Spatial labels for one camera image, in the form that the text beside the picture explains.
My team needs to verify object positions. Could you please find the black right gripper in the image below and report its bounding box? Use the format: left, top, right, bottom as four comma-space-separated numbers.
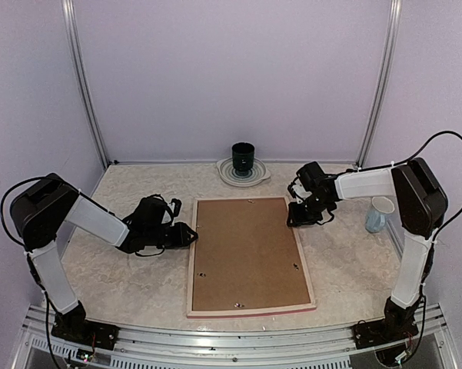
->
287, 194, 331, 227

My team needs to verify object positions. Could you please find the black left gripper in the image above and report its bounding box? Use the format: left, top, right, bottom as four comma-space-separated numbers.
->
145, 222, 198, 249

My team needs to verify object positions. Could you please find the brown backing board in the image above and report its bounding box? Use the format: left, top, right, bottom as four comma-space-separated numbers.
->
191, 198, 312, 311

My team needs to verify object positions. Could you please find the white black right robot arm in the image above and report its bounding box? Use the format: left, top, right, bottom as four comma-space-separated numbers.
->
286, 158, 448, 341

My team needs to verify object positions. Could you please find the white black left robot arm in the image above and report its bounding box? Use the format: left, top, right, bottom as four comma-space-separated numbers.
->
9, 173, 198, 342

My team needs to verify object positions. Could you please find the striped ceramic plate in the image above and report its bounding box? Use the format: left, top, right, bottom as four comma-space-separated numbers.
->
216, 158, 271, 188

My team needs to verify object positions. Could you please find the light blue paper cup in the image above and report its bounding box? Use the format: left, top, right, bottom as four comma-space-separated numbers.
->
364, 197, 395, 234

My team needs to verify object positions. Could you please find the dark green cup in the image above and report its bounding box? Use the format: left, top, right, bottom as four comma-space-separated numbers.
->
231, 142, 255, 175

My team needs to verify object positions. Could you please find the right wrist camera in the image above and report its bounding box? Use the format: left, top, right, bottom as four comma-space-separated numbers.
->
288, 177, 311, 204

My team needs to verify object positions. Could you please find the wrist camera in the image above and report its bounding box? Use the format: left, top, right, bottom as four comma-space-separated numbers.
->
288, 177, 311, 204
168, 198, 182, 219

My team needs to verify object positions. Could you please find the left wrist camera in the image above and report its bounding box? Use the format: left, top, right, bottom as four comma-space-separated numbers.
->
168, 198, 182, 219

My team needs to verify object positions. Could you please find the aluminium front rail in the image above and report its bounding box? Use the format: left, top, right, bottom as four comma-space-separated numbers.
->
6, 298, 462, 368

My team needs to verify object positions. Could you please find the right aluminium corner post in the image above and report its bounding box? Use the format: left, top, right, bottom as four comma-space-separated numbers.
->
356, 0, 402, 168

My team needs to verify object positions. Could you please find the aluminium corner post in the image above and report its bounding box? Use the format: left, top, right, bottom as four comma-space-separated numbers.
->
356, 0, 402, 168
61, 0, 111, 170

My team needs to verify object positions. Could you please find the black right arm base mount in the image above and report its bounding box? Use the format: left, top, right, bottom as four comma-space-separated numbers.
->
351, 319, 419, 350

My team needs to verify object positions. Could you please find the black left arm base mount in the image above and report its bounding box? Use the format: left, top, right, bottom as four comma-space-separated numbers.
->
52, 320, 120, 351

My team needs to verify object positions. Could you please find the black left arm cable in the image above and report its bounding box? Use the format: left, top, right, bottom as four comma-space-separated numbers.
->
0, 177, 51, 247

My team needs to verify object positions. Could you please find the left aluminium corner post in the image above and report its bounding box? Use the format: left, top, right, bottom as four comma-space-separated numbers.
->
61, 0, 111, 170

